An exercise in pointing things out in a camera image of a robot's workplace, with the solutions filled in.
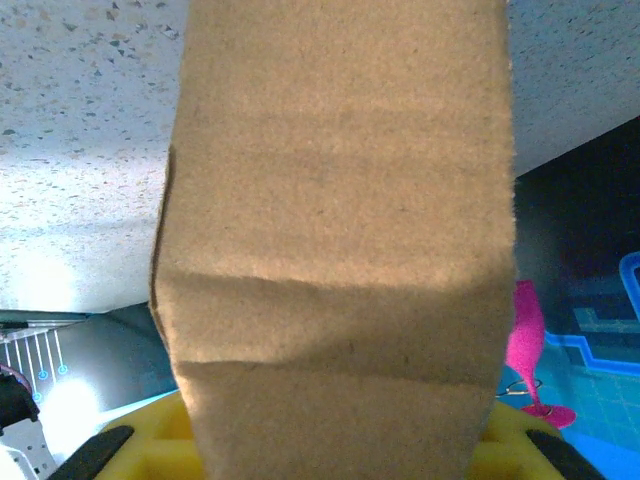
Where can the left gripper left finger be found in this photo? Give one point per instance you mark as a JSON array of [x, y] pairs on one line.
[[150, 445]]

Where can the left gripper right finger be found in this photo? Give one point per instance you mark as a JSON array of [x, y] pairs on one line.
[[510, 450]]

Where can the brown cardboard paper box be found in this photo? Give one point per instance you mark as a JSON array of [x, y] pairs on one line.
[[340, 200]]

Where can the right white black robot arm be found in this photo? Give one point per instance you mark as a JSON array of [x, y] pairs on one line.
[[15, 400]]

